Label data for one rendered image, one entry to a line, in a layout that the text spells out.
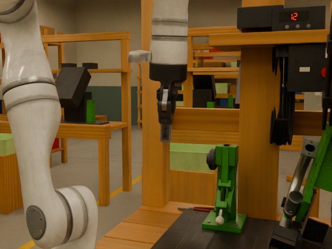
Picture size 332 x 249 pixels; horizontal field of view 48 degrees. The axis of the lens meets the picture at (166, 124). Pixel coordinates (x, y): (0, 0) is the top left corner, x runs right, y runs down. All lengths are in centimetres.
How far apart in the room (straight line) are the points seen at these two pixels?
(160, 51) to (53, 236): 37
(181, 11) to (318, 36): 63
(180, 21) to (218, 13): 1075
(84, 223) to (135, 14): 1172
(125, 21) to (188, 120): 1093
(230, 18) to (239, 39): 1010
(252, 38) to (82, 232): 85
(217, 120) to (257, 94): 21
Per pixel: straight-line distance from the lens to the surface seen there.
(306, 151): 109
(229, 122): 149
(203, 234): 124
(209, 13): 1151
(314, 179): 103
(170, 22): 71
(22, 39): 77
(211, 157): 126
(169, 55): 71
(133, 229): 134
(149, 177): 153
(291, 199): 103
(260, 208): 145
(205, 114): 151
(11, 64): 72
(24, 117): 66
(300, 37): 126
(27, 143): 66
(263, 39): 126
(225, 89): 815
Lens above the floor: 138
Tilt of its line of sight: 6 degrees down
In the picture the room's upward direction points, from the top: straight up
